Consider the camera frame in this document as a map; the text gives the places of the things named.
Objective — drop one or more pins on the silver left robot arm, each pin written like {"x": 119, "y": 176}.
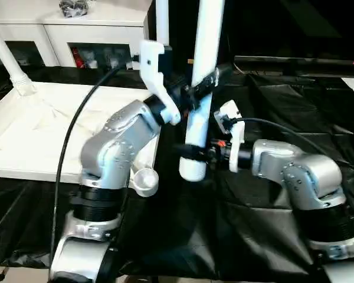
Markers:
{"x": 112, "y": 153}

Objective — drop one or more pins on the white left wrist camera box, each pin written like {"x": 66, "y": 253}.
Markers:
{"x": 153, "y": 71}

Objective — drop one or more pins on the white plastic table top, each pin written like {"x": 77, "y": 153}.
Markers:
{"x": 35, "y": 130}

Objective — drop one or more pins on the dark object on cabinet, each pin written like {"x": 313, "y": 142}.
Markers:
{"x": 74, "y": 7}

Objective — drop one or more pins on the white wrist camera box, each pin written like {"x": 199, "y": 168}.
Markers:
{"x": 233, "y": 127}
{"x": 153, "y": 71}

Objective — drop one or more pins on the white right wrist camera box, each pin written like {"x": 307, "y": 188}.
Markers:
{"x": 233, "y": 127}

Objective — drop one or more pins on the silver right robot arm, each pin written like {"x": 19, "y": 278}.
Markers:
{"x": 301, "y": 177}

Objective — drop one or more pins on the white cabinet with glass doors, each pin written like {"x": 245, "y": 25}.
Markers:
{"x": 106, "y": 32}

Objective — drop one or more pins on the black plastic mat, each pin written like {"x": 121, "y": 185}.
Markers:
{"x": 224, "y": 236}

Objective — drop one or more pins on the white plastic table leg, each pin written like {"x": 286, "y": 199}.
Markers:
{"x": 12, "y": 65}
{"x": 162, "y": 23}
{"x": 206, "y": 35}

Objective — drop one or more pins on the black horizontal rail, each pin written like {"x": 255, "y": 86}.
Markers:
{"x": 301, "y": 62}

